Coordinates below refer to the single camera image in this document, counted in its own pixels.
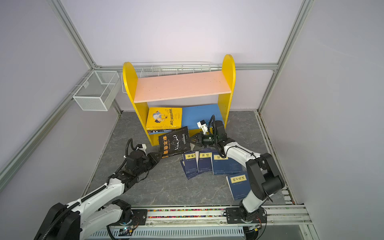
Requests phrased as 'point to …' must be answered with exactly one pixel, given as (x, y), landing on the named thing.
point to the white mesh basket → (99, 91)
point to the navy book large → (222, 165)
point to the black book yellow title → (175, 142)
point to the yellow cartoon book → (164, 118)
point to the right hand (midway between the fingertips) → (186, 141)
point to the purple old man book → (158, 131)
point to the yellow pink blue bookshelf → (168, 103)
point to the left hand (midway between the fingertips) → (163, 155)
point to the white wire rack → (145, 70)
